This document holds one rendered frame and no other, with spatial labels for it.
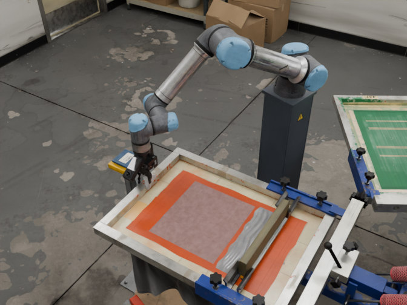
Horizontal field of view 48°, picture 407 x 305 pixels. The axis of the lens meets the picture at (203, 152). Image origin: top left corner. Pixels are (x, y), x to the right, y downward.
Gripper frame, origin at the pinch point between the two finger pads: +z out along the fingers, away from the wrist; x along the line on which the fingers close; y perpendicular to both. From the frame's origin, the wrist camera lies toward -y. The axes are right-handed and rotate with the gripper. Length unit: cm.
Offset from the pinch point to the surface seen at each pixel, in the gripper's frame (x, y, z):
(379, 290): -101, -2, -6
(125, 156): 20.2, 12.5, 1.0
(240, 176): -33.2, 26.7, -0.9
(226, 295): -58, -28, -2
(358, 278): -94, -2, -6
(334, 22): 37, 380, 80
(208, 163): -16.7, 26.5, -0.9
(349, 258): -89, 2, -10
